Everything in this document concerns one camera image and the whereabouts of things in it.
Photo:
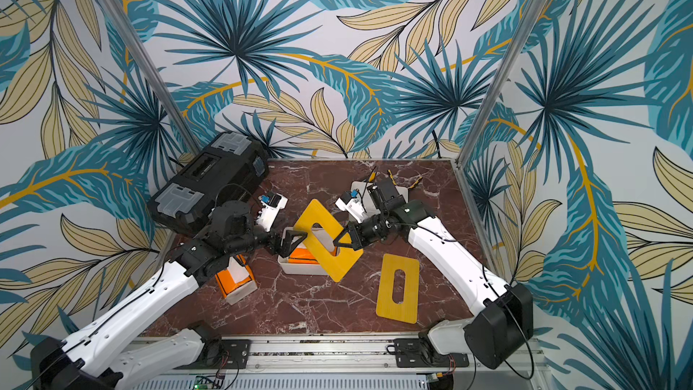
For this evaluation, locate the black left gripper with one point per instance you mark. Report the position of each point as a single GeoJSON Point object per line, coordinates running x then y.
{"type": "Point", "coordinates": [285, 249]}

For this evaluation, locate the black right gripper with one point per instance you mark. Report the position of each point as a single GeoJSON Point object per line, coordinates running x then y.
{"type": "Point", "coordinates": [355, 234]}

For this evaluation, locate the yellow wooden box lid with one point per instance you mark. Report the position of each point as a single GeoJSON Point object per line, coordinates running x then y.
{"type": "Point", "coordinates": [322, 228]}

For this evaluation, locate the white plastic tissue box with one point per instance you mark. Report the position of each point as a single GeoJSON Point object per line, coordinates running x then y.
{"type": "Point", "coordinates": [300, 269]}

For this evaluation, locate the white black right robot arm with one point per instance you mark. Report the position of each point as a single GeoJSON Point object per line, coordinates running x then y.
{"type": "Point", "coordinates": [503, 313]}

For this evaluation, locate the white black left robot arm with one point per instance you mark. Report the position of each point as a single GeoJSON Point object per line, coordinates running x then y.
{"type": "Point", "coordinates": [97, 357]}

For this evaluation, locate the black plastic toolbox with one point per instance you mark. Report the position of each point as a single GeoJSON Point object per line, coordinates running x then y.
{"type": "Point", "coordinates": [231, 167]}

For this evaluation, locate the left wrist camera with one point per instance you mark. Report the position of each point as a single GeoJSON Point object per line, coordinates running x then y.
{"type": "Point", "coordinates": [271, 204]}

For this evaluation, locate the yellow black handled pliers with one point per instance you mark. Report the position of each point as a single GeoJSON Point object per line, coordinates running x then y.
{"type": "Point", "coordinates": [415, 184]}

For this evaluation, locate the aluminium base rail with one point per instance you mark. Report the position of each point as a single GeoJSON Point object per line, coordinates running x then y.
{"type": "Point", "coordinates": [378, 353]}

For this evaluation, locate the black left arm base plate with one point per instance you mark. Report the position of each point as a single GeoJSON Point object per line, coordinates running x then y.
{"type": "Point", "coordinates": [225, 353]}

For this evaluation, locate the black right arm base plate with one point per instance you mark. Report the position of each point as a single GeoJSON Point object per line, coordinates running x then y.
{"type": "Point", "coordinates": [427, 353]}

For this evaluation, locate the left aluminium corner post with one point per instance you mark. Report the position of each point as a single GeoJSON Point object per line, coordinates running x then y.
{"type": "Point", "coordinates": [116, 11]}

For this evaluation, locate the aluminium corner post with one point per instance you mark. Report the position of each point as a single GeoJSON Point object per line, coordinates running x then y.
{"type": "Point", "coordinates": [116, 11]}
{"type": "Point", "coordinates": [513, 51]}

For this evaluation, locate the right aluminium corner post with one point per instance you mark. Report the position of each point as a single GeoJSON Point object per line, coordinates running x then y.
{"type": "Point", "coordinates": [513, 51]}

